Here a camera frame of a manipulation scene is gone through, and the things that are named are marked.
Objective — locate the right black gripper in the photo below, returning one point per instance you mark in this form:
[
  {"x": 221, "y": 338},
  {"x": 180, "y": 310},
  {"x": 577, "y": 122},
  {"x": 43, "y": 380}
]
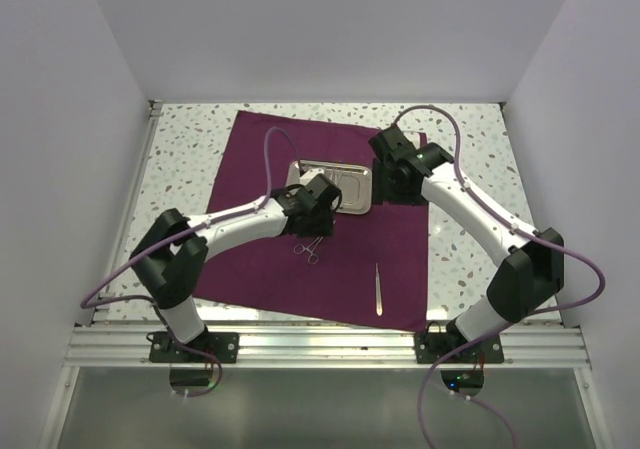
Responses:
[{"x": 383, "y": 192}]

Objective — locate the aluminium front rail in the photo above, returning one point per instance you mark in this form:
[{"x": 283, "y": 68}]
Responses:
[{"x": 306, "y": 346}]

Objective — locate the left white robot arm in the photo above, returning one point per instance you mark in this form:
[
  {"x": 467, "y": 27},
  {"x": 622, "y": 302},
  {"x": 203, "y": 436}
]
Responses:
[{"x": 171, "y": 256}]

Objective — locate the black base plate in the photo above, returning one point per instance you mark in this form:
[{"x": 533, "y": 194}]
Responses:
[
  {"x": 429, "y": 347},
  {"x": 223, "y": 346}
]

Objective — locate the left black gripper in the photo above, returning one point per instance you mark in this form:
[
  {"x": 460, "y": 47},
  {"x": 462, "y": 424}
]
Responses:
[{"x": 324, "y": 228}]

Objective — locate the steel instrument tray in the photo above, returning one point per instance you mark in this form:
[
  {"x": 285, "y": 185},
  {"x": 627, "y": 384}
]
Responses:
[{"x": 354, "y": 181}]

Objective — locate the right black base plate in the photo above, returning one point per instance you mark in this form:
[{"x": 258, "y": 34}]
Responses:
[{"x": 429, "y": 347}]

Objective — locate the aluminium rail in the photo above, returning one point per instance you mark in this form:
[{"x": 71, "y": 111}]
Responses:
[
  {"x": 306, "y": 346},
  {"x": 127, "y": 238}
]

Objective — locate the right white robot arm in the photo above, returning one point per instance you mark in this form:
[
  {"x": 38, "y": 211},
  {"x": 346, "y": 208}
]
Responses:
[{"x": 528, "y": 274}]

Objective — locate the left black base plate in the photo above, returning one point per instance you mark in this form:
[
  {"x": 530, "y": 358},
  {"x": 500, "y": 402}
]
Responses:
[{"x": 223, "y": 346}]

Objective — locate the aluminium left rail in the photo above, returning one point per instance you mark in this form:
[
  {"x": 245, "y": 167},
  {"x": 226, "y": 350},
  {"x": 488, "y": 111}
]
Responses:
[{"x": 127, "y": 238}]

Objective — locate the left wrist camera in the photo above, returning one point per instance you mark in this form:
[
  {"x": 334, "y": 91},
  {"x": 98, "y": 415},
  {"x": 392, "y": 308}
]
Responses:
[{"x": 310, "y": 174}]

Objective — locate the steel hemostat forceps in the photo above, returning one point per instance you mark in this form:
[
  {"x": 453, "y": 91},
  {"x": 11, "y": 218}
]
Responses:
[{"x": 309, "y": 249}]

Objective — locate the purple surgical cloth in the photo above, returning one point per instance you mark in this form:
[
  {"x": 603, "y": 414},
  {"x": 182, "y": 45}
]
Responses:
[{"x": 268, "y": 275}]

